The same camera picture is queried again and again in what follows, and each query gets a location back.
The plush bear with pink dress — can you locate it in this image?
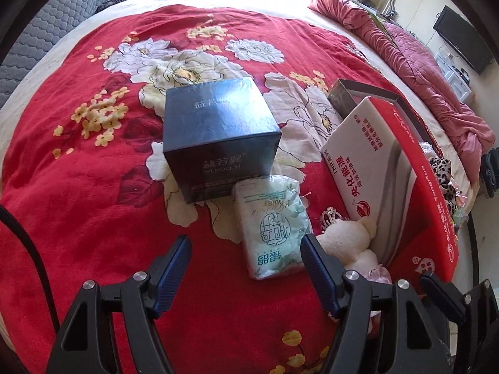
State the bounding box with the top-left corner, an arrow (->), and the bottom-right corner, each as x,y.
315,206 -> 394,320

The dark blue box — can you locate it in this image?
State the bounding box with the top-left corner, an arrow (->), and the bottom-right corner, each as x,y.
162,78 -> 283,204

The leopard print scrunchie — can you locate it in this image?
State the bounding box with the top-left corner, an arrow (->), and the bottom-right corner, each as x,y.
427,158 -> 457,211

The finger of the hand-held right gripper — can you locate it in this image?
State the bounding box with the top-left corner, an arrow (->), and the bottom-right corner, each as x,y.
470,279 -> 499,312
420,272 -> 472,322

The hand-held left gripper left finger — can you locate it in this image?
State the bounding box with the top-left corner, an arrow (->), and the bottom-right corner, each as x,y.
46,235 -> 192,374

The dark shallow tray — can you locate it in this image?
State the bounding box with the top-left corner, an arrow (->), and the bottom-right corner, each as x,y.
327,79 -> 480,281

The green tissue pack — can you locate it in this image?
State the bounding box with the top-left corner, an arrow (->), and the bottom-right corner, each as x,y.
232,174 -> 313,281

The red floral blanket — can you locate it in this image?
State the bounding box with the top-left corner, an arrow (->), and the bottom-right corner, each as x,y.
0,4 -> 480,374

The black cable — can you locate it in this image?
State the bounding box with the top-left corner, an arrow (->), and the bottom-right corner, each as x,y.
0,206 -> 43,308

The white drawer cabinet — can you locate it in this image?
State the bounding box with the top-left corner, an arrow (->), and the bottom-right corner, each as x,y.
434,47 -> 474,100

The black flat television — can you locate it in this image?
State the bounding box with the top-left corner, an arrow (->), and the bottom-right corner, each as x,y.
433,6 -> 492,74

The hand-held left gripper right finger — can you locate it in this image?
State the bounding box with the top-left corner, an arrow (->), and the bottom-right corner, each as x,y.
301,234 -> 450,374

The pink quilt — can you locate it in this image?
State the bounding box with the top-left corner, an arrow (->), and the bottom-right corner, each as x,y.
308,0 -> 496,180

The grey quilted headboard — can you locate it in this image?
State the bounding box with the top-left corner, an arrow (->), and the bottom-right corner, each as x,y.
0,0 -> 118,106

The red and white box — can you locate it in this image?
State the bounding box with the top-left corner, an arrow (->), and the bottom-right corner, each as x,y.
320,96 -> 470,287

